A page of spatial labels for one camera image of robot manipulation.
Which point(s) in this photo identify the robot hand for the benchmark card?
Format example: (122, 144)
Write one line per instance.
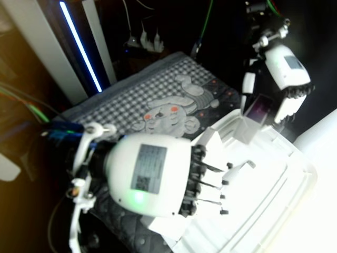
(287, 68)
(123, 168)

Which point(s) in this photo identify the small purple-faced box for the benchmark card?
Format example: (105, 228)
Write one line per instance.
(259, 108)

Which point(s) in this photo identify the grey bear print quilt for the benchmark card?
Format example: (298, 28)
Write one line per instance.
(147, 95)

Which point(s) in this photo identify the white rounded object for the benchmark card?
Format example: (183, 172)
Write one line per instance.
(9, 168)

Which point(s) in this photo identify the blue light strip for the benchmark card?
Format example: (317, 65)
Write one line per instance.
(79, 44)

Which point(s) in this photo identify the narrow white post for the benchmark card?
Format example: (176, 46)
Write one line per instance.
(100, 39)

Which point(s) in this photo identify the wide white post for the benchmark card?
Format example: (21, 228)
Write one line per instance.
(44, 44)

